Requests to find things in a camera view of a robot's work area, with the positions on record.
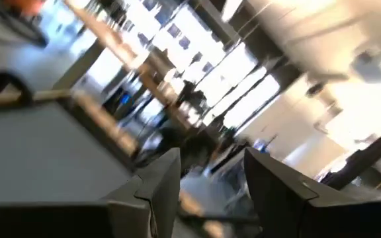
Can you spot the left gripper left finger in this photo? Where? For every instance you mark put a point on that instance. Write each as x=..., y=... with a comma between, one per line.
x=157, y=185

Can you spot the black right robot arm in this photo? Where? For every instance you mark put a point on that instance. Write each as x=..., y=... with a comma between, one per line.
x=365, y=155

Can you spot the black clamp hook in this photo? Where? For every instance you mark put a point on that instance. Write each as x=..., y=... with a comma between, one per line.
x=25, y=89

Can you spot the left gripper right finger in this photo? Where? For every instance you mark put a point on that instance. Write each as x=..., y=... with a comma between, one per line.
x=276, y=198

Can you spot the grey table mat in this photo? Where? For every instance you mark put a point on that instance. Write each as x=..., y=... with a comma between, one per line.
x=45, y=155

